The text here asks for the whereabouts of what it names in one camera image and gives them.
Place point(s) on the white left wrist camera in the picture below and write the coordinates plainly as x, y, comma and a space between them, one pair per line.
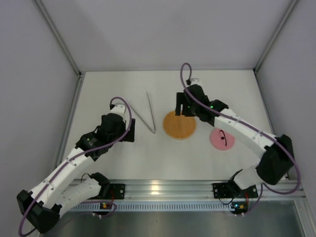
118, 109

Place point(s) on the round woven bamboo basket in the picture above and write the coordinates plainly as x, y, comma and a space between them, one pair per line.
179, 127

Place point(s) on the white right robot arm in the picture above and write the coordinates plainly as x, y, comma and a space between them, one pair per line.
275, 153

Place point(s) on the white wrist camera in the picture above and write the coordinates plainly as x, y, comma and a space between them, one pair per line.
118, 109
193, 81

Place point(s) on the aluminium frame post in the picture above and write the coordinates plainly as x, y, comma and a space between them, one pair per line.
276, 33
56, 34

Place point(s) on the slotted grey cable duct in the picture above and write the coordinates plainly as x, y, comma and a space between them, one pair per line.
151, 206

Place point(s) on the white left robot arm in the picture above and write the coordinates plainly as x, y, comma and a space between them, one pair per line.
46, 203

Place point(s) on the right aluminium frame post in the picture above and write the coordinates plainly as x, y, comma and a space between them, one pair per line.
276, 33

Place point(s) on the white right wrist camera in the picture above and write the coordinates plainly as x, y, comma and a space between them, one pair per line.
193, 81

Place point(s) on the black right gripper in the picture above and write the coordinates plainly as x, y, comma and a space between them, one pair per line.
181, 104

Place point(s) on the left aluminium frame post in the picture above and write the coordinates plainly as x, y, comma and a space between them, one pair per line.
56, 34

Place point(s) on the pink round lid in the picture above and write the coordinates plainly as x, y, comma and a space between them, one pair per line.
221, 140

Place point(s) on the aluminium mounting rail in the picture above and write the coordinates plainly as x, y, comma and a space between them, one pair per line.
150, 190

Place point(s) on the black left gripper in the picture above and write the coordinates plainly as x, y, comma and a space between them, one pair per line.
129, 131

